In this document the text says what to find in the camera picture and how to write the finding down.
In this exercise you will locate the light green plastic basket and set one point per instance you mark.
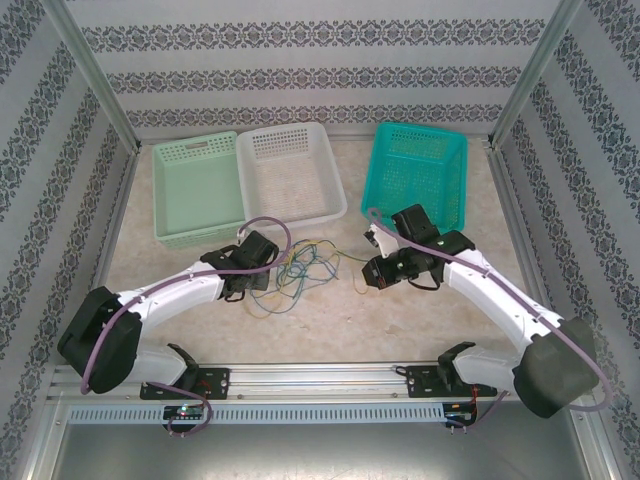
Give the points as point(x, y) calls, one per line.
point(195, 190)

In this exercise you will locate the aluminium frame side beam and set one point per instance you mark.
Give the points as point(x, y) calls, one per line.
point(511, 200)
point(114, 225)

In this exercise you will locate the aluminium frame post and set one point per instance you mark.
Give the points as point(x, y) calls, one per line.
point(535, 75)
point(94, 75)

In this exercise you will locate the teal plastic basket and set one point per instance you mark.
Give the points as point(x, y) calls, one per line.
point(415, 170)

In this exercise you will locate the grey metal shelf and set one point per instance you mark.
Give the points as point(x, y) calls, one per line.
point(320, 455)

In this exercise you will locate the small circuit board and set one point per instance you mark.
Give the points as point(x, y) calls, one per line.
point(460, 414)
point(185, 412)

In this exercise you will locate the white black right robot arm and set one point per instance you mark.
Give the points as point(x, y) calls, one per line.
point(500, 305)

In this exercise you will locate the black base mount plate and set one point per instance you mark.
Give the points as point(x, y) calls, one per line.
point(220, 382)
point(420, 382)

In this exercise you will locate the white plastic basket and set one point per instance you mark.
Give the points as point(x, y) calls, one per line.
point(290, 180)

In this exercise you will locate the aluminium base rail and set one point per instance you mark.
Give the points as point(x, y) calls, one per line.
point(320, 380)

